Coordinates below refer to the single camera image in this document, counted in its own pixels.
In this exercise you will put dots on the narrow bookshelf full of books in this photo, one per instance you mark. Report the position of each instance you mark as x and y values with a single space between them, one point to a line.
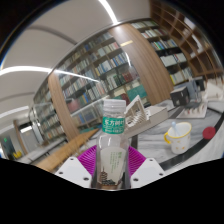
166 50

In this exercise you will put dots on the wooden cubby shelf unit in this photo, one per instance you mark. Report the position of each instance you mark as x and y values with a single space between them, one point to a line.
196 40

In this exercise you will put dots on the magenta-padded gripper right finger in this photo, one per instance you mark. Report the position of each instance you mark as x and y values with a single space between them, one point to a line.
146 170

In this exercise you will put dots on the distant bookshelf behind glass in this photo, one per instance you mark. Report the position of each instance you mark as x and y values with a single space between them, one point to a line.
50 116

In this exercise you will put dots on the curved wooden slatted bench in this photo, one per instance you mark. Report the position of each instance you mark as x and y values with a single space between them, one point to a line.
66 150

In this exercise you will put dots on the flat round red coaster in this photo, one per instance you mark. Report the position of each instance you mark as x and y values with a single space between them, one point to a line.
209 132

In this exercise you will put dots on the dark grey building model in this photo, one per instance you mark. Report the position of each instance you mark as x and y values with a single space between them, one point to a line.
181 95

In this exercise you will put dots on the beige building model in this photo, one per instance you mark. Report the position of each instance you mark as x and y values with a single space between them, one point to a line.
146 116

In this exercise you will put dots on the straight ceiling light strip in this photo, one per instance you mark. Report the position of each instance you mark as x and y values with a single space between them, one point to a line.
108 11

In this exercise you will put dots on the wide bookshelf full of books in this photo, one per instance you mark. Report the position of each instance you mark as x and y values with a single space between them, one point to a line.
103 76

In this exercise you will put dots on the pale spoon in mug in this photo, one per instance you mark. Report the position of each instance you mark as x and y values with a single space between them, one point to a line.
175 128

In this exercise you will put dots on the clear bottle with green label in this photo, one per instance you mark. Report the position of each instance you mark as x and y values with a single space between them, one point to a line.
111 156

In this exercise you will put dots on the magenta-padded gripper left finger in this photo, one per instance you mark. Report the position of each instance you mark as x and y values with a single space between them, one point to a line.
73 170

